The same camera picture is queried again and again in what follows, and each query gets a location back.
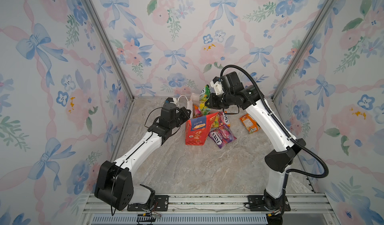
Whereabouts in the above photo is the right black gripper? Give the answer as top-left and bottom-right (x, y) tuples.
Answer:
(203, 94), (234, 110)

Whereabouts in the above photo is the red pink paper bag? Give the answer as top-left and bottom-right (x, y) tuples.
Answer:
(177, 93), (218, 146)

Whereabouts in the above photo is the green snack bag small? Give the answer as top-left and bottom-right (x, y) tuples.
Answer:
(199, 85), (211, 116)

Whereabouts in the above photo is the orange snack bag front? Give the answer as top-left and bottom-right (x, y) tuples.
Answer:
(193, 104), (204, 119)

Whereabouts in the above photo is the orange snack bag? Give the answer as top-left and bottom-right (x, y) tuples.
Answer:
(240, 114), (260, 134)
(193, 104), (204, 119)

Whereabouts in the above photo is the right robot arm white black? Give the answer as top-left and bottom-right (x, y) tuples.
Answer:
(205, 72), (305, 211)

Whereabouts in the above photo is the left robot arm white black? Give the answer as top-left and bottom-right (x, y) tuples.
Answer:
(94, 101), (192, 214)

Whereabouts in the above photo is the pink yellow Fox's candy bag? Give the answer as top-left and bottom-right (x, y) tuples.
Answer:
(211, 111), (231, 129)

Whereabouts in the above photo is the orange snack bag rear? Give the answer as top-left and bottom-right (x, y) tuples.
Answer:
(240, 114), (260, 134)

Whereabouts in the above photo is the purple Fox's candy bag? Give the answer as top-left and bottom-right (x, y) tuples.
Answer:
(209, 125), (237, 149)

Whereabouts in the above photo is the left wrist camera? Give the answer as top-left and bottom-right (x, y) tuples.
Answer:
(165, 97), (177, 104)

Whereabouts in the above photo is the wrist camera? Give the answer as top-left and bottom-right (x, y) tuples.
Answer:
(210, 76), (224, 95)
(165, 97), (177, 104)

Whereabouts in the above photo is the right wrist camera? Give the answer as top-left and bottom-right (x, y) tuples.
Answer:
(210, 76), (224, 95)

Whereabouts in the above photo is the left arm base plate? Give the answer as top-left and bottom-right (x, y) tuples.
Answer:
(127, 195), (170, 212)

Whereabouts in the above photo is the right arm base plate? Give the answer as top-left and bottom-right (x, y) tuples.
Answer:
(244, 195), (291, 213)

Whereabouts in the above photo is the black corrugated cable conduit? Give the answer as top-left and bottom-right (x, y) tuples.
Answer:
(219, 64), (330, 196)

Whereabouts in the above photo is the aluminium mounting rail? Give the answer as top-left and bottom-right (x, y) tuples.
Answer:
(78, 194), (340, 225)

